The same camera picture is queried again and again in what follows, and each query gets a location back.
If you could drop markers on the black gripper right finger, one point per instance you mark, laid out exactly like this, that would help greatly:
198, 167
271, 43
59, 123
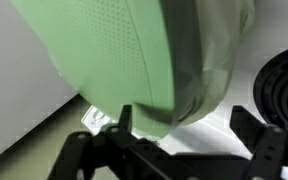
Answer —
267, 143

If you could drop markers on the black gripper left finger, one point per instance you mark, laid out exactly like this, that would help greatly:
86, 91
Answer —
125, 116

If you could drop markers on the green waste bin lid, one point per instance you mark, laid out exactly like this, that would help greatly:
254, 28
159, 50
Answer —
100, 60

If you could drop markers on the large black coil burner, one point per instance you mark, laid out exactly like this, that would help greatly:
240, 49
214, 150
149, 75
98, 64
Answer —
284, 90

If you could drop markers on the white electric stove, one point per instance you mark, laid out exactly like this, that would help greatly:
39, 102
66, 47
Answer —
210, 133

